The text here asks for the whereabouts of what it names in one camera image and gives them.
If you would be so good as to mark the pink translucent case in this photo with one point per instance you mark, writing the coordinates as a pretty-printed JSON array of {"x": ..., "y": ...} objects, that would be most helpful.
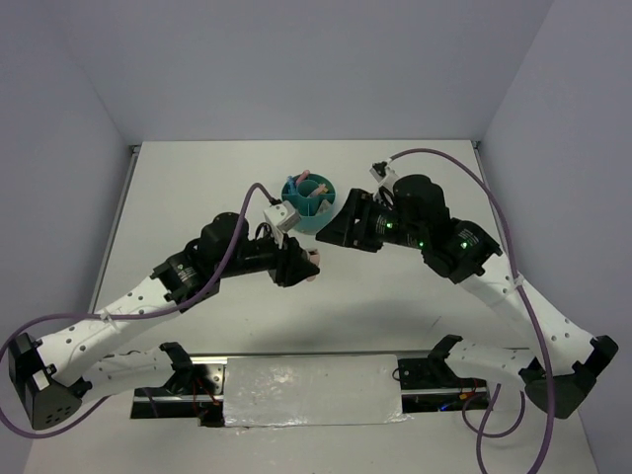
[{"x": 302, "y": 177}]

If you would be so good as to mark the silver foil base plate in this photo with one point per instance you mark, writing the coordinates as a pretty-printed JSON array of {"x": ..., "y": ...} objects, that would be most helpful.
[{"x": 298, "y": 391}]

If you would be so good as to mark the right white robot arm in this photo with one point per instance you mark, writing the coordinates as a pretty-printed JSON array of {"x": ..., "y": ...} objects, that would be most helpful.
[{"x": 559, "y": 362}]

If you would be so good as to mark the teal round divided organizer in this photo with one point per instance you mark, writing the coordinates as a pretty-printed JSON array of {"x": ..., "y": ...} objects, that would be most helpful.
[{"x": 307, "y": 206}]

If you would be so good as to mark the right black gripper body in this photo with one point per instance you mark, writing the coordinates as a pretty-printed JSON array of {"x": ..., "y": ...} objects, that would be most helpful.
[{"x": 382, "y": 223}]

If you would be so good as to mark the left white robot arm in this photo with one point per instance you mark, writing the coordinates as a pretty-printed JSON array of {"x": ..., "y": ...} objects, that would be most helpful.
[{"x": 55, "y": 375}]

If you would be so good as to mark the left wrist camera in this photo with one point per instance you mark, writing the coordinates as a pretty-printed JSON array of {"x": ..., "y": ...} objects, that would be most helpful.
[{"x": 281, "y": 217}]

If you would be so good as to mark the red highlighter pen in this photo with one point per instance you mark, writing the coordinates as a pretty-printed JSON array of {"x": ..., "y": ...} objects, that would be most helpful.
[{"x": 319, "y": 190}]

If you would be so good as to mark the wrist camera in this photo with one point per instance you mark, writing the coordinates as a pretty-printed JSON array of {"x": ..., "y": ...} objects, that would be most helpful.
[
  {"x": 281, "y": 217},
  {"x": 384, "y": 174}
]

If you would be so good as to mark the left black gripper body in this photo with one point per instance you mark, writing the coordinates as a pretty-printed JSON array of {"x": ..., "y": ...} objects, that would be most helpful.
[{"x": 259, "y": 256}]

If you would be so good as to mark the blue translucent stapler case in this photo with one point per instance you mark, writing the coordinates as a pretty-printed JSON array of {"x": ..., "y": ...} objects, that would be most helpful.
[{"x": 291, "y": 186}]

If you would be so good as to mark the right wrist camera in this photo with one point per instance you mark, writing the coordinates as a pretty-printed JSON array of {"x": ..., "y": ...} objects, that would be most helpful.
[{"x": 384, "y": 174}]

